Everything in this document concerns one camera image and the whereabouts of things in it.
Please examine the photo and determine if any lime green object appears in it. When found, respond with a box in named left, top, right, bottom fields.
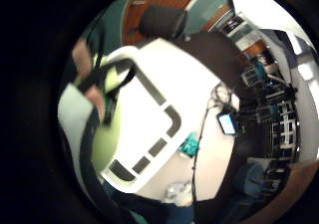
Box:
left=90, top=64, right=132, bottom=172

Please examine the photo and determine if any the person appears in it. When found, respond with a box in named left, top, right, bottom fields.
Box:
left=103, top=180, right=197, bottom=224

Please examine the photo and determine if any white slotted plastic basket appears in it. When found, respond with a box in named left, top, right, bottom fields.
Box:
left=96, top=37, right=223, bottom=194

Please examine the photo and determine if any crumpled clear plastic wrap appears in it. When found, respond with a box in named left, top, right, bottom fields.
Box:
left=164, top=181, right=193, bottom=206

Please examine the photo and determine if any teal patterned packet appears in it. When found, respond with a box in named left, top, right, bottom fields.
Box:
left=178, top=131, right=200, bottom=158

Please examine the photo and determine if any phone with lit screen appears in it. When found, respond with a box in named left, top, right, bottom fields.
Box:
left=216, top=112, right=239, bottom=136

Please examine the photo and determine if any black office chair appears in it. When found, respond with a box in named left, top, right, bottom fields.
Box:
left=138, top=4, right=188, bottom=41

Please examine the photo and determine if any blue chair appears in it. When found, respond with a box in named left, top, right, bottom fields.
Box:
left=233, top=163, right=267, bottom=199

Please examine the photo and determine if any dark storage shelf rack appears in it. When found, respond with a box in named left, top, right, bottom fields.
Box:
left=240, top=56, right=302, bottom=162

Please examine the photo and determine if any thin black cable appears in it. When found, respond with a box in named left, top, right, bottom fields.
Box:
left=190, top=104, right=213, bottom=203

